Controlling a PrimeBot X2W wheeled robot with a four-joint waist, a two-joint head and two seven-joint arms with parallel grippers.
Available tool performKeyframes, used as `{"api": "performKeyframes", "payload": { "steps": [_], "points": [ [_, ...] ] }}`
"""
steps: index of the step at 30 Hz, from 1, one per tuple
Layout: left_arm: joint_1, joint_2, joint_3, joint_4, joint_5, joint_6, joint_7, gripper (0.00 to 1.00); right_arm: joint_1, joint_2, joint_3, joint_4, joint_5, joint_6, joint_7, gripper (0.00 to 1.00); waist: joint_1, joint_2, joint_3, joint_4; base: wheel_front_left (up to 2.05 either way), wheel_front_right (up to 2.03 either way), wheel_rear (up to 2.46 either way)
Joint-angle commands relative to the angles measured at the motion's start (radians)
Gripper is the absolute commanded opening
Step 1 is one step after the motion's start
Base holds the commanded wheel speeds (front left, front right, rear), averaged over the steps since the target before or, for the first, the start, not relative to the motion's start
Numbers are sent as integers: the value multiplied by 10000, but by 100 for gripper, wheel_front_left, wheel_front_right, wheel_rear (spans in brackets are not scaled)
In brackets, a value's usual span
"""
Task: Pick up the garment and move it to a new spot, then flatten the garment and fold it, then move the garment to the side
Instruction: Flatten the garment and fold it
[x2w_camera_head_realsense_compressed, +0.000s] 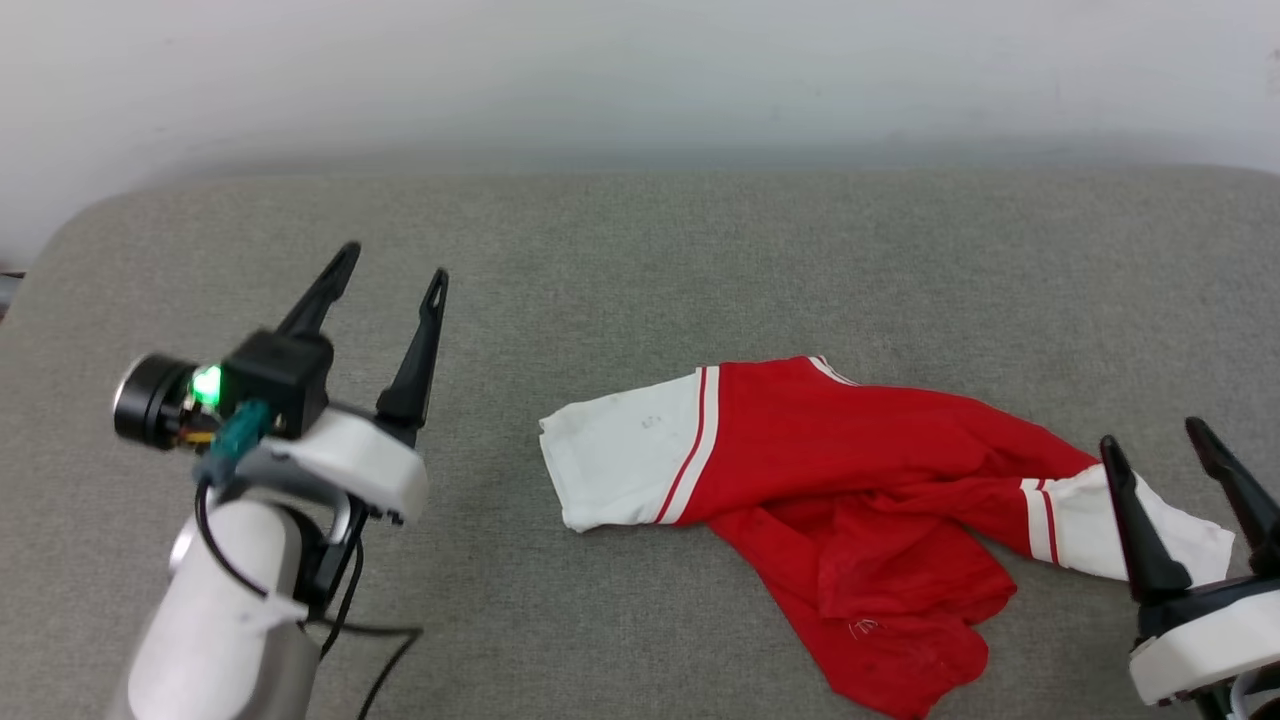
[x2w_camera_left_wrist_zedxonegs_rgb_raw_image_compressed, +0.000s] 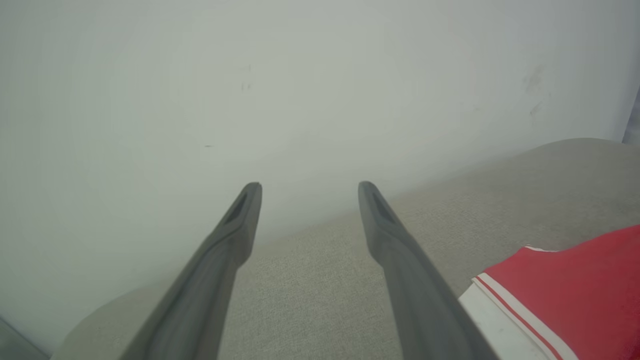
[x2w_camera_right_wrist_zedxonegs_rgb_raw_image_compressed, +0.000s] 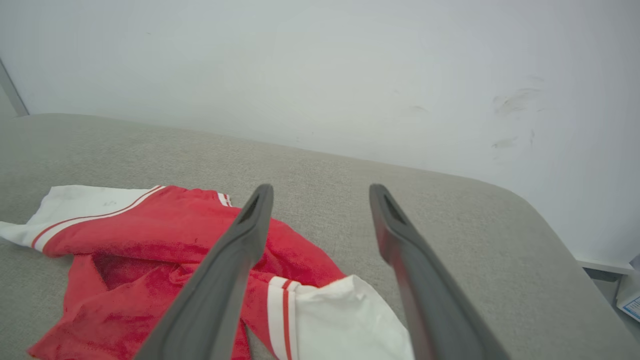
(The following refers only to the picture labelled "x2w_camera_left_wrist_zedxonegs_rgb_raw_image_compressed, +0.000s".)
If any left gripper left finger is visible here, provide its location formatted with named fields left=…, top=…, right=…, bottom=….
left=119, top=182, right=263, bottom=360

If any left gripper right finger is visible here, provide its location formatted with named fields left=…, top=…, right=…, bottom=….
left=357, top=180, right=502, bottom=360

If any red and white jersey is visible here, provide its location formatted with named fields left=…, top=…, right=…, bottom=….
left=458, top=225, right=640, bottom=360

